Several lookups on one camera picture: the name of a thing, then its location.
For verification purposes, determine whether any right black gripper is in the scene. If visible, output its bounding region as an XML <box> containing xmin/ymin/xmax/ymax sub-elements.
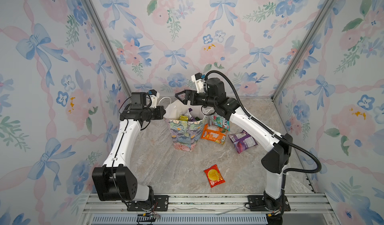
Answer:
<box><xmin>175</xmin><ymin>92</ymin><xmax>218</xmax><ymax>112</ymax></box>

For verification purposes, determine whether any teal Fox's candy packet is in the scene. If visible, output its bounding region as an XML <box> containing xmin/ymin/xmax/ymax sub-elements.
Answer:
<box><xmin>209</xmin><ymin>113</ymin><xmax>230</xmax><ymax>131</ymax></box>

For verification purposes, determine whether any floral paper gift bag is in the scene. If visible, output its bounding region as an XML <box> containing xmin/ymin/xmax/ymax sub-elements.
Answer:
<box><xmin>164</xmin><ymin>100</ymin><xmax>214</xmax><ymax>152</ymax></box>

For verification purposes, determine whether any orange snack packet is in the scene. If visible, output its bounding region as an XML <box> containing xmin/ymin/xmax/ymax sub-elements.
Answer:
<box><xmin>201</xmin><ymin>124</ymin><xmax>228</xmax><ymax>145</ymax></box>

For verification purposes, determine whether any small purple snack packet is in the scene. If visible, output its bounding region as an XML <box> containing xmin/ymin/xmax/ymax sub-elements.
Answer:
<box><xmin>229</xmin><ymin>130</ymin><xmax>258</xmax><ymax>154</ymax></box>

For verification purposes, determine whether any red snack packet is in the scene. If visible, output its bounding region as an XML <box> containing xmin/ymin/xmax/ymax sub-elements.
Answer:
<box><xmin>204</xmin><ymin>165</ymin><xmax>226</xmax><ymax>188</ymax></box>

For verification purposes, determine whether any yellow snack packet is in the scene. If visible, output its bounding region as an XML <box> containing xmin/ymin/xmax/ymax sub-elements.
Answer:
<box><xmin>179</xmin><ymin>115</ymin><xmax>189</xmax><ymax>122</ymax></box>

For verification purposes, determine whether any large purple snack packet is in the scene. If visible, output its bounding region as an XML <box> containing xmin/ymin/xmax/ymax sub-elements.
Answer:
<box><xmin>185</xmin><ymin>108</ymin><xmax>196</xmax><ymax>122</ymax></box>

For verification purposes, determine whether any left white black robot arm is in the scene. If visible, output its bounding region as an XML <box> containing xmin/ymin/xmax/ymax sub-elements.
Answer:
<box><xmin>92</xmin><ymin>106</ymin><xmax>166</xmax><ymax>203</ymax></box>

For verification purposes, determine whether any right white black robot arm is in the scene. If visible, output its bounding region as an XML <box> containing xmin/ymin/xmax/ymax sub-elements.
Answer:
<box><xmin>175</xmin><ymin>90</ymin><xmax>291</xmax><ymax>214</ymax></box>

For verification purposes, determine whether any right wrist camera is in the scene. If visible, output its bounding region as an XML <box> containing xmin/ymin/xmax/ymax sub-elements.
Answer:
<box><xmin>191</xmin><ymin>72</ymin><xmax>227</xmax><ymax>97</ymax></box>

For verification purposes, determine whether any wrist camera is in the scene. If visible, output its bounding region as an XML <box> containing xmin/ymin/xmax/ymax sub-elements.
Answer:
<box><xmin>130</xmin><ymin>90</ymin><xmax>160</xmax><ymax>110</ymax></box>
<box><xmin>191</xmin><ymin>72</ymin><xmax>227</xmax><ymax>97</ymax></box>

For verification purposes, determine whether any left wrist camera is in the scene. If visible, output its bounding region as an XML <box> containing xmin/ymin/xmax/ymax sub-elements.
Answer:
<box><xmin>130</xmin><ymin>90</ymin><xmax>160</xmax><ymax>110</ymax></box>

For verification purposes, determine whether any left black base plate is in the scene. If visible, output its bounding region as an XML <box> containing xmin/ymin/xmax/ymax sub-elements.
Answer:
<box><xmin>127</xmin><ymin>195</ymin><xmax>170</xmax><ymax>212</ymax></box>

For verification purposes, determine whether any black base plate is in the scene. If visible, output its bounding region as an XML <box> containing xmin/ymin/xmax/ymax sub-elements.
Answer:
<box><xmin>127</xmin><ymin>195</ymin><xmax>170</xmax><ymax>212</ymax></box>
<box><xmin>245</xmin><ymin>195</ymin><xmax>291</xmax><ymax>213</ymax></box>

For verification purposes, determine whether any black corrugated cable conduit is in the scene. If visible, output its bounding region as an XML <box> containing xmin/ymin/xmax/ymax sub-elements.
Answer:
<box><xmin>205</xmin><ymin>70</ymin><xmax>322</xmax><ymax>174</ymax></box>

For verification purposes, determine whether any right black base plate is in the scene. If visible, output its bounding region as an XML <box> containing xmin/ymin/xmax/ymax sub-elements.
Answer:
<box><xmin>245</xmin><ymin>195</ymin><xmax>291</xmax><ymax>213</ymax></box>

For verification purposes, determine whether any left aluminium corner post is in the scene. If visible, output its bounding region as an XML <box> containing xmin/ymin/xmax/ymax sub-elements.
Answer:
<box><xmin>81</xmin><ymin>0</ymin><xmax>132</xmax><ymax>97</ymax></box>

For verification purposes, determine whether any aluminium corner post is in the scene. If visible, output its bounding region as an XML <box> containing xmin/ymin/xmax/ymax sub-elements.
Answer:
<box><xmin>271</xmin><ymin>0</ymin><xmax>337</xmax><ymax>102</ymax></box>
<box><xmin>81</xmin><ymin>0</ymin><xmax>132</xmax><ymax>97</ymax></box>

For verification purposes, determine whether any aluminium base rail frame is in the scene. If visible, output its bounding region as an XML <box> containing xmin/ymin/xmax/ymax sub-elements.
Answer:
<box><xmin>78</xmin><ymin>194</ymin><xmax>340</xmax><ymax>225</ymax></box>

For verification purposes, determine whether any right aluminium corner post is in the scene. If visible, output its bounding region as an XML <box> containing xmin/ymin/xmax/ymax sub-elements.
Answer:
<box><xmin>271</xmin><ymin>0</ymin><xmax>337</xmax><ymax>102</ymax></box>

